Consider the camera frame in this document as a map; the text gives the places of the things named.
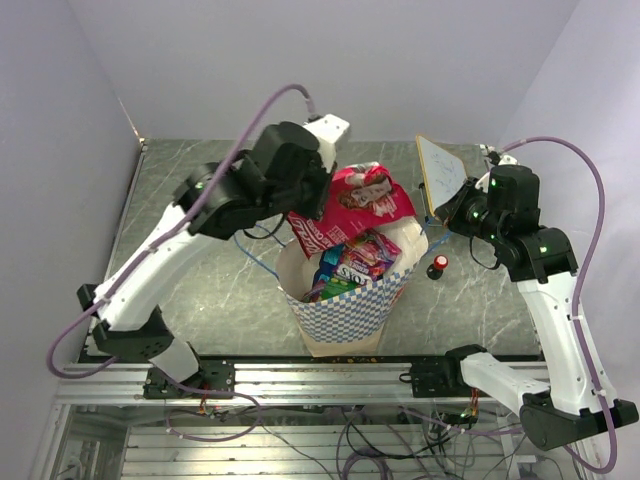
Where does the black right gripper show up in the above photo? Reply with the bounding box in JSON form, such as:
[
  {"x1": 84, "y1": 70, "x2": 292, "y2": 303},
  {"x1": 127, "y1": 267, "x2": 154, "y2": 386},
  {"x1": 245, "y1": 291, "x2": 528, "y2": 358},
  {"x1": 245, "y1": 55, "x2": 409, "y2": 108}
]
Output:
[{"x1": 435, "y1": 176, "x2": 505, "y2": 243}]

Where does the red REAL crisps bag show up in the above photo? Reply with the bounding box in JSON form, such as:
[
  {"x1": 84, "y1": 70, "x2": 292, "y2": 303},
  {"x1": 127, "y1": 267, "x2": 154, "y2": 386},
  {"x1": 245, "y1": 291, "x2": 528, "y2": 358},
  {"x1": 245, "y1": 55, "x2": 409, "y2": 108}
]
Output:
[{"x1": 287, "y1": 162, "x2": 416, "y2": 257}]

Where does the purple Fox's candy bag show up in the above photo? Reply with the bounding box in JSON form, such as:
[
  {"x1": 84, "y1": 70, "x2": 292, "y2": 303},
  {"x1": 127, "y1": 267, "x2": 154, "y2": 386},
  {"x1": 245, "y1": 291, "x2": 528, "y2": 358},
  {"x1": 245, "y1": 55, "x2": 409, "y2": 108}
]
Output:
[{"x1": 335, "y1": 229, "x2": 402, "y2": 285}]

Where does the green candy bag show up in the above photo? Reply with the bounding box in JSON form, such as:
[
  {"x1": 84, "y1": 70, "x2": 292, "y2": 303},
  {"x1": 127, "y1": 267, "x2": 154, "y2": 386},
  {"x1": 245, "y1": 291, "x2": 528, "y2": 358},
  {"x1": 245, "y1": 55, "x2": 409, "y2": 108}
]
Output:
[{"x1": 319, "y1": 277, "x2": 362, "y2": 300}]

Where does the blue checkered paper bag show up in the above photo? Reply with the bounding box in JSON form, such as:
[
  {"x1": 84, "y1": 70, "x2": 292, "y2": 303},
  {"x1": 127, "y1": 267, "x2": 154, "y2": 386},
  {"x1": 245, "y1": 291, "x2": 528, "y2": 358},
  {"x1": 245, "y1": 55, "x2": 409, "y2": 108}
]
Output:
[{"x1": 234, "y1": 215, "x2": 454, "y2": 358}]

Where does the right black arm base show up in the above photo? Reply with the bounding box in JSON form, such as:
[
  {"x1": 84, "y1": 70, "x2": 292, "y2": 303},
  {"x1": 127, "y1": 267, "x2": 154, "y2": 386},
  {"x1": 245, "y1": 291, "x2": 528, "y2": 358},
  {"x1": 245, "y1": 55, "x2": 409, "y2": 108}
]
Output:
[{"x1": 398, "y1": 356, "x2": 471, "y2": 398}]

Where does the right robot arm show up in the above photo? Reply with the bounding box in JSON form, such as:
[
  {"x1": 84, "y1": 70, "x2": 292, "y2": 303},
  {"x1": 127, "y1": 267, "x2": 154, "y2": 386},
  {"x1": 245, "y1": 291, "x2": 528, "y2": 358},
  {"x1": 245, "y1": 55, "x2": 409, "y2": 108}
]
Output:
[{"x1": 435, "y1": 165, "x2": 639, "y2": 451}]

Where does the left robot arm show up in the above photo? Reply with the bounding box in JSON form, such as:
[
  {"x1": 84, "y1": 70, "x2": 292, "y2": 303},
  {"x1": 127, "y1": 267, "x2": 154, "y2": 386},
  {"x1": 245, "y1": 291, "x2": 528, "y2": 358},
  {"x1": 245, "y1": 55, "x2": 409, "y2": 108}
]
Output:
[{"x1": 78, "y1": 114, "x2": 350, "y2": 397}]

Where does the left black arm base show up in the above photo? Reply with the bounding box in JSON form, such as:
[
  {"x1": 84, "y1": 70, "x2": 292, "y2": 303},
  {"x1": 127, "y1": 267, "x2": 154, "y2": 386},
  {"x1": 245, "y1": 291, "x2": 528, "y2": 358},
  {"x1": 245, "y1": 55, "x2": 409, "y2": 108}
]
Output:
[{"x1": 143, "y1": 360, "x2": 235, "y2": 400}]

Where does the blue snack bag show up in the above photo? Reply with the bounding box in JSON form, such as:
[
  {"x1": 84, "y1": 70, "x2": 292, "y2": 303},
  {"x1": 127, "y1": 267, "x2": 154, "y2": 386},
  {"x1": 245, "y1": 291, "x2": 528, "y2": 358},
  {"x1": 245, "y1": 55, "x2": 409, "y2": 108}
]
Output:
[{"x1": 311, "y1": 244, "x2": 345, "y2": 299}]

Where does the black whiteboard stand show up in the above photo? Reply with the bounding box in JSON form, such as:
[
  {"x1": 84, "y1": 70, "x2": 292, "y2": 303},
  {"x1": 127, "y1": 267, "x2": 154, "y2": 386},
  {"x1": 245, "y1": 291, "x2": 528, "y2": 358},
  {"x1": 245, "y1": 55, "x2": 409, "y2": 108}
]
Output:
[{"x1": 418, "y1": 182, "x2": 431, "y2": 225}]

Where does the red emergency stop button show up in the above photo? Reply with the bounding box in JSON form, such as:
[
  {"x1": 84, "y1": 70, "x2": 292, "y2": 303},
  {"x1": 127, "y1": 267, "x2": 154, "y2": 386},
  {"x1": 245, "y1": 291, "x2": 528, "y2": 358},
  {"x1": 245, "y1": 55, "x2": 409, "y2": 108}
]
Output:
[{"x1": 426, "y1": 255, "x2": 449, "y2": 280}]

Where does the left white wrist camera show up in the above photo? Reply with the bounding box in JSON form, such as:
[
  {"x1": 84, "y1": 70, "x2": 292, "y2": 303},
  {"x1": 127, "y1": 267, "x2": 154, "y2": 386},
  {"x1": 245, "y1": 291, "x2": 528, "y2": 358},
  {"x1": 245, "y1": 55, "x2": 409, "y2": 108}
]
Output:
[{"x1": 304, "y1": 114, "x2": 351, "y2": 171}]

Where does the aluminium frame rail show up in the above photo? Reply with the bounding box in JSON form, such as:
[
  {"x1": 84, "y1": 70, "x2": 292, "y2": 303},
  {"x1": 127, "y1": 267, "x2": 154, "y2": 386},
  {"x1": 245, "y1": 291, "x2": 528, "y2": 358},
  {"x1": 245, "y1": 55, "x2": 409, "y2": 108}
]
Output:
[{"x1": 53, "y1": 362, "x2": 566, "y2": 406}]

